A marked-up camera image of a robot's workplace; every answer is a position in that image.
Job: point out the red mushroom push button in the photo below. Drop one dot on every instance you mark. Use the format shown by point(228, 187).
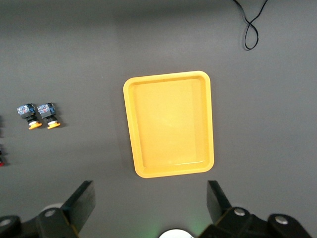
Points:
point(1, 126)
point(2, 156)

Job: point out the yellow mushroom push button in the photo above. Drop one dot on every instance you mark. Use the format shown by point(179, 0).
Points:
point(27, 111)
point(48, 112)

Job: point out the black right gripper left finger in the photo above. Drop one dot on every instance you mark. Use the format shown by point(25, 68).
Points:
point(79, 205)

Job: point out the yellow plastic tray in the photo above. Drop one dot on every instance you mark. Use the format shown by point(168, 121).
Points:
point(171, 124)

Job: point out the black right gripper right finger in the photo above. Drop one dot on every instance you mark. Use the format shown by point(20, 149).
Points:
point(218, 205)

